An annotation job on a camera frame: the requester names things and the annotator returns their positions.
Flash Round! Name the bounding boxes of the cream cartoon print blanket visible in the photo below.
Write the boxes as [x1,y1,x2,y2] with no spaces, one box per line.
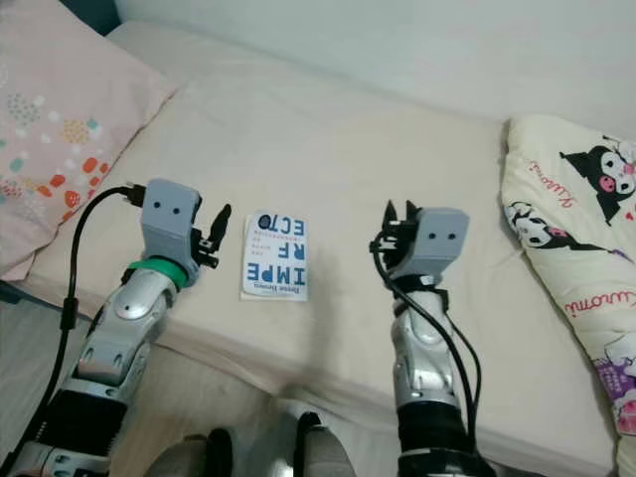
[500,114,636,438]

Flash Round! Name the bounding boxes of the pink dotted pillow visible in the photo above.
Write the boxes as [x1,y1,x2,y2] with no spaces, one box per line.
[0,0,178,281]

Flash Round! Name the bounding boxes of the white book blue letters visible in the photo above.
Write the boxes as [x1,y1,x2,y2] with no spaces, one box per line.
[240,209,309,302]

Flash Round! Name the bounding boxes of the cream sheeted bed mattress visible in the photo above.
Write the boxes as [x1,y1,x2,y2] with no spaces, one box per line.
[15,22,622,476]

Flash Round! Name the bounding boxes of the grey right robot leg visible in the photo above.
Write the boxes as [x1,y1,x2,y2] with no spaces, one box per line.
[288,412,364,477]

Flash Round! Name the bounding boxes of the grey robot leg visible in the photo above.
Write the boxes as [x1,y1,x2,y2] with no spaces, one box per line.
[159,427,222,477]
[288,412,364,477]

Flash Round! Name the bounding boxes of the grey left robot leg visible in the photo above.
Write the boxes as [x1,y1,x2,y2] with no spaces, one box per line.
[159,427,222,477]

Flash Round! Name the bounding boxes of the teal upholstered headboard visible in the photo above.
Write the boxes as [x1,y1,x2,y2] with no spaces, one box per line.
[60,0,120,36]

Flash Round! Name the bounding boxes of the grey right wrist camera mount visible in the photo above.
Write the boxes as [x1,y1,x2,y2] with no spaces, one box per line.
[407,207,470,279]

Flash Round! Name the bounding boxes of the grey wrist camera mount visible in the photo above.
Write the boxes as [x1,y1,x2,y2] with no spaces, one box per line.
[141,179,205,264]
[407,207,470,279]

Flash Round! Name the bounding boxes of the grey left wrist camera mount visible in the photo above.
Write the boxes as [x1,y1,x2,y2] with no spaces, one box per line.
[141,179,205,264]

